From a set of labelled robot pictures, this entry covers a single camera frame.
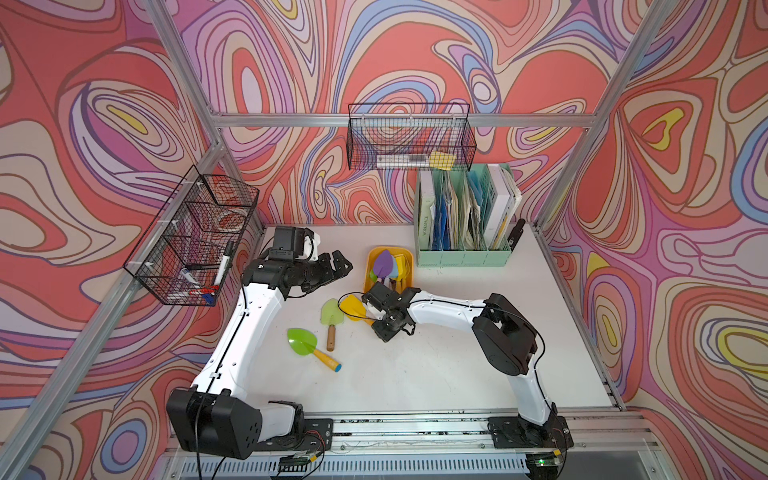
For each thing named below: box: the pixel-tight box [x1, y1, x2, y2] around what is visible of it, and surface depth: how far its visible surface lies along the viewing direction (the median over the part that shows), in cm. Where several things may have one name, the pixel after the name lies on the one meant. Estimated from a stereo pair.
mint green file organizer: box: [414, 164, 517, 268], surface depth 103 cm
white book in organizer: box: [483, 164, 523, 249], surface depth 100 cm
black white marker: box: [214, 240, 234, 287], surface depth 70 cm
